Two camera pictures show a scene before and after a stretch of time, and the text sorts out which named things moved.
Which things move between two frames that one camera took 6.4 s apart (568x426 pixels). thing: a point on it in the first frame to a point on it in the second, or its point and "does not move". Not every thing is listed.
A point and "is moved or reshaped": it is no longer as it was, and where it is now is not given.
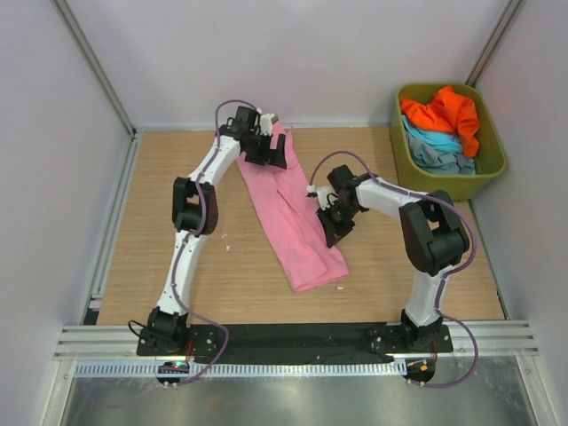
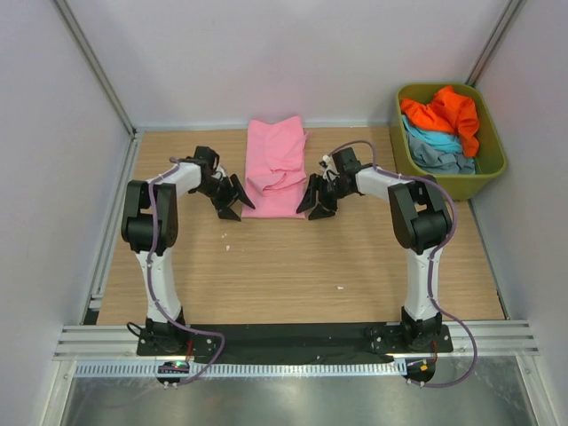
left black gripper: [274, 157] to [227, 213]
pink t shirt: [292, 212] is moved or reshaped
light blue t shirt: [452, 142] does not move
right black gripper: [333, 231] to [310, 197]
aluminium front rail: [496, 340] does not move
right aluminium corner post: [493, 42] does not move
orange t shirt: [447, 111] does not move
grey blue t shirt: [440, 161] does not move
